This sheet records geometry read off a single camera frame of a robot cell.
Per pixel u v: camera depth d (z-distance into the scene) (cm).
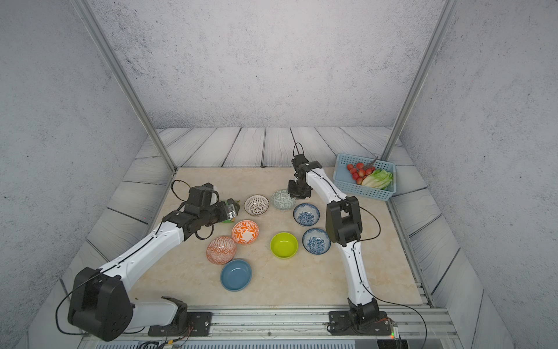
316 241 92
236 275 83
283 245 91
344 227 62
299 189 89
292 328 73
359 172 111
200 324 73
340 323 73
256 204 102
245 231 94
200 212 64
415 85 88
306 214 101
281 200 105
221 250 90
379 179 107
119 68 84
